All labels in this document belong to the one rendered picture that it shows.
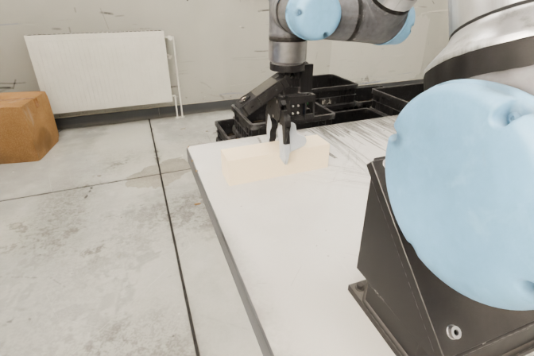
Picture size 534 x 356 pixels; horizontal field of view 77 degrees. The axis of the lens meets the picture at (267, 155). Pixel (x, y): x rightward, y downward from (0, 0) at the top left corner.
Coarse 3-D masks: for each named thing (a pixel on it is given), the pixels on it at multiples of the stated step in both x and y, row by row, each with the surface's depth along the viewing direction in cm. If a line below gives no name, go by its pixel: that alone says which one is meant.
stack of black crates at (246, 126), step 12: (264, 108) 164; (324, 108) 153; (240, 120) 150; (252, 120) 164; (264, 120) 167; (300, 120) 141; (312, 120) 143; (324, 120) 145; (240, 132) 152; (252, 132) 137; (264, 132) 138
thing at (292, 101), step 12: (288, 72) 67; (300, 72) 68; (312, 72) 68; (300, 84) 69; (276, 96) 68; (288, 96) 67; (300, 96) 68; (312, 96) 69; (276, 108) 69; (288, 108) 68; (300, 108) 70; (312, 108) 70
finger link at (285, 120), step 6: (282, 108) 68; (282, 114) 67; (288, 114) 68; (282, 120) 68; (288, 120) 67; (282, 126) 68; (288, 126) 68; (282, 132) 69; (288, 132) 68; (288, 138) 69
